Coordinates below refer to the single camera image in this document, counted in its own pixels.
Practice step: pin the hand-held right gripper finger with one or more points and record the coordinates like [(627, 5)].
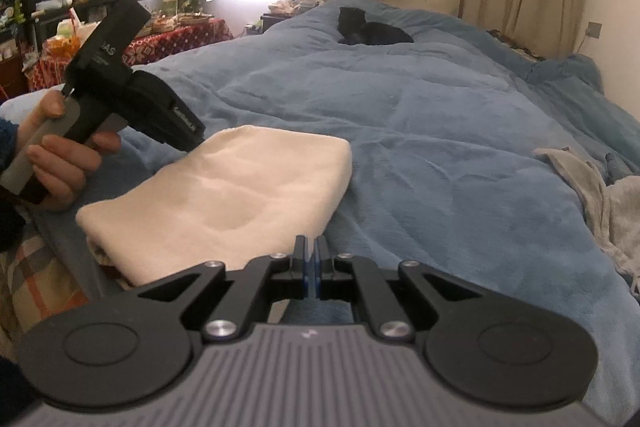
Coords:
[(318, 277), (305, 277)]

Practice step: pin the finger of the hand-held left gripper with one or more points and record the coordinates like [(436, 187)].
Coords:
[(185, 124)]

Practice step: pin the cream knit vest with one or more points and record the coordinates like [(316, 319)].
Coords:
[(225, 187)]

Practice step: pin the person's left hand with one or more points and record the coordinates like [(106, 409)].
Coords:
[(65, 167)]

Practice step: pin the red patterned tablecloth table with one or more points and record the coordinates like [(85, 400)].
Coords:
[(175, 42)]

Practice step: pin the green drink cup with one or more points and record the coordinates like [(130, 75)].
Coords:
[(170, 4)]

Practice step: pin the dark wooden nightstand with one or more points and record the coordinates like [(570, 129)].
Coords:
[(274, 23)]

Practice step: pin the blue fleece blanket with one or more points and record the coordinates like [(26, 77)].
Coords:
[(425, 132)]

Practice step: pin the small black cloth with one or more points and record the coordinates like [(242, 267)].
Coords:
[(370, 32)]

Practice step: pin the plaid bed sheet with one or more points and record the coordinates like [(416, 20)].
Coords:
[(35, 287)]

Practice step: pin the dark patterned bedding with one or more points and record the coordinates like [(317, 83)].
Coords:
[(515, 47)]

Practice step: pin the grey t-shirt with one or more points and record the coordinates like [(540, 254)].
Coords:
[(615, 217)]

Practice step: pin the blue denim jeans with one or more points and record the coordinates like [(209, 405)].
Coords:
[(614, 164)]

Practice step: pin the wall socket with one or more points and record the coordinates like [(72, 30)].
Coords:
[(594, 30)]

